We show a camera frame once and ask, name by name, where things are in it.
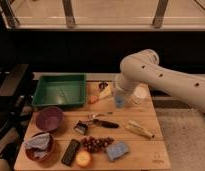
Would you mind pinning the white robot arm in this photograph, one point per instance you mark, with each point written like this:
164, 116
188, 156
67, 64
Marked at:
143, 67

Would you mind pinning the white round lid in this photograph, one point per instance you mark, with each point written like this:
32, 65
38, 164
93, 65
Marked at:
140, 95

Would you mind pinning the black rectangular block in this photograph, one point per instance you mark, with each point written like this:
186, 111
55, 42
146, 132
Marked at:
70, 152

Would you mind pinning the purple bowl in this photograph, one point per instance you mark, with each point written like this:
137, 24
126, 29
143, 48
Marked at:
49, 118

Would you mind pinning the orange fruit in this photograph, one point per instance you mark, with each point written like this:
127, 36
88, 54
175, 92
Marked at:
83, 159

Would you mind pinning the black handled peeler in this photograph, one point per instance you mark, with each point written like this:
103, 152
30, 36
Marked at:
82, 126

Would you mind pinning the brown bowl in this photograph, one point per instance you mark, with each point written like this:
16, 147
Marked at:
30, 153

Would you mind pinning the blue clear cup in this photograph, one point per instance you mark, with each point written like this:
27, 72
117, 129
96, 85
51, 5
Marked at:
119, 97

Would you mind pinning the grey blue cloth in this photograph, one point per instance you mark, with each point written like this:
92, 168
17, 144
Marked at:
39, 143

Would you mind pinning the black chair left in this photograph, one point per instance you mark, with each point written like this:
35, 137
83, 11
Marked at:
14, 92

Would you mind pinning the blue sponge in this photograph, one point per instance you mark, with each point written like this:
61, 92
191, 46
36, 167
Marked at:
117, 150

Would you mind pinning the yellow cheese wedge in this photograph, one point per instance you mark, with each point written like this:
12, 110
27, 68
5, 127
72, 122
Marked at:
105, 92

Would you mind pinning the green plastic tray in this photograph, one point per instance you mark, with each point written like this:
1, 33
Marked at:
60, 90

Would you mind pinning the bunch of red grapes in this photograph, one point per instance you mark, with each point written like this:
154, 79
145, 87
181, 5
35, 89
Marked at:
94, 145

